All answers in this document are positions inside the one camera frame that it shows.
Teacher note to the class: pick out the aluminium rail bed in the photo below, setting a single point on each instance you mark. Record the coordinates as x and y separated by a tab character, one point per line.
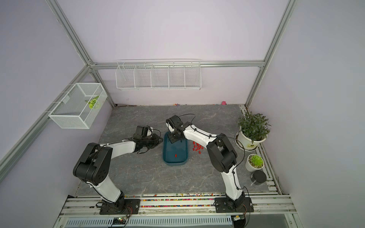
189	204

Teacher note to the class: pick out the green circuit board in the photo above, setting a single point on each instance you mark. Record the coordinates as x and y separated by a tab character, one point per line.
120	221

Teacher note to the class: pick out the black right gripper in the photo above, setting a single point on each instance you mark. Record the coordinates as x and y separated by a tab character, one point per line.
171	137

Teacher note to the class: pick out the small green plant pot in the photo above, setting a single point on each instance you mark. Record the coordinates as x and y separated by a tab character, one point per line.
254	163

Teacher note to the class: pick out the black cylinder cup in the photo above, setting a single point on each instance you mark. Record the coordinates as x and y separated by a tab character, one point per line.
258	177

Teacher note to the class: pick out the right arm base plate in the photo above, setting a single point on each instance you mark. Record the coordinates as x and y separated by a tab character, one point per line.
225	205

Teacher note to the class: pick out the white ventilation grille strip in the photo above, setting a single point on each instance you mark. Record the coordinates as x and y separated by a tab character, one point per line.
163	221

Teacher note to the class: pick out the green potted plant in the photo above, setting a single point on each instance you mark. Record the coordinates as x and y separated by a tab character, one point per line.
255	127

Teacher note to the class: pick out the white wire wall shelf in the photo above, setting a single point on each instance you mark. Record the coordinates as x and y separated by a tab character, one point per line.
155	74

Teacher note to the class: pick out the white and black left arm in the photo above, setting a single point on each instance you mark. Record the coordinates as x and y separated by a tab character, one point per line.
94	163

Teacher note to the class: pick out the green item in basket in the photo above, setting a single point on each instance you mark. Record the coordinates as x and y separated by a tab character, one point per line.
93	103

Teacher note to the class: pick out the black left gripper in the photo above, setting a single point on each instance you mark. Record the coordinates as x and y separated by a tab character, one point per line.
156	141

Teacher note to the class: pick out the white mesh wall basket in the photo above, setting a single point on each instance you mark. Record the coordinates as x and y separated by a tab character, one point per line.
72	112

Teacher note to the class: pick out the teal plastic storage box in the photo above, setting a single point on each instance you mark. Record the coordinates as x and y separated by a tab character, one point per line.
170	149

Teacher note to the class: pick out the white plant pot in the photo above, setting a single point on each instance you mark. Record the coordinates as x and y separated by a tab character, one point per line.
244	143

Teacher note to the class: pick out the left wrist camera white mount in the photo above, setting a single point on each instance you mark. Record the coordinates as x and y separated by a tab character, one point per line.
142	132

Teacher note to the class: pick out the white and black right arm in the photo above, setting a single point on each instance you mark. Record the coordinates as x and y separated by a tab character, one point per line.
222	156

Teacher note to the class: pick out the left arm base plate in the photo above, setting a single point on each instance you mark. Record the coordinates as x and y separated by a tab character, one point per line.
125	207

